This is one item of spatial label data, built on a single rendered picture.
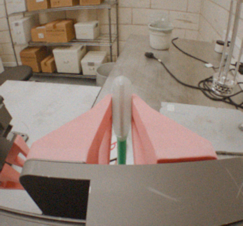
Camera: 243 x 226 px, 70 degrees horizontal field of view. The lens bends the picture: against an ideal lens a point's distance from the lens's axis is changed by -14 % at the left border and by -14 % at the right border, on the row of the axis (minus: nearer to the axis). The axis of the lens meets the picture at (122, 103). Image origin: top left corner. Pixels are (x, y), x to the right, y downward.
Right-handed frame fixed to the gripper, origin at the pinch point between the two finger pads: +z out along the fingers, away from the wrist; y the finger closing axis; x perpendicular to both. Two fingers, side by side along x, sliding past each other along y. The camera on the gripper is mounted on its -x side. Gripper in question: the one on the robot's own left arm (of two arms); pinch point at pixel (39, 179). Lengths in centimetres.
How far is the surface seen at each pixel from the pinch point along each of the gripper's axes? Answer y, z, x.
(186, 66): 67, 41, -18
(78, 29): 214, -8, 52
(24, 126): 26.4, -5.1, 21.7
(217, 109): 33, 42, -20
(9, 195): 1.9, -1.7, 18.7
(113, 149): 16.1, 15.3, 1.0
